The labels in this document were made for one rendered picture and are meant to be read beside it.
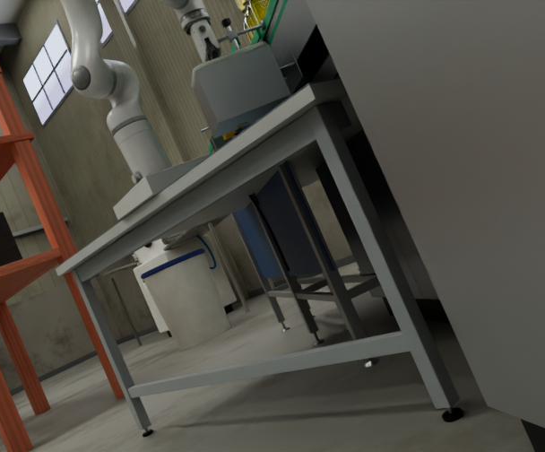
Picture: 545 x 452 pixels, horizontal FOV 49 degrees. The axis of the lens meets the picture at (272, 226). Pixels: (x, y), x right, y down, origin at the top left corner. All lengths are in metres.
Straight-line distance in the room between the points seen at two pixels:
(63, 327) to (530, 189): 10.03
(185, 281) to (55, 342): 5.80
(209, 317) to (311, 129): 3.72
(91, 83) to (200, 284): 3.20
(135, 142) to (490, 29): 1.36
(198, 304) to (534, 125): 4.36
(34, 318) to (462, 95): 9.89
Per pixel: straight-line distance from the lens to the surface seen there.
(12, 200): 10.83
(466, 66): 0.71
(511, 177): 0.72
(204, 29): 1.77
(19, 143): 4.07
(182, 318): 4.91
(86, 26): 1.99
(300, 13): 1.59
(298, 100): 1.25
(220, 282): 6.67
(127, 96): 1.97
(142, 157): 1.85
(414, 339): 1.30
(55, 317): 10.50
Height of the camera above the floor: 0.48
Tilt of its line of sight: 2 degrees up
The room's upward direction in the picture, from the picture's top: 24 degrees counter-clockwise
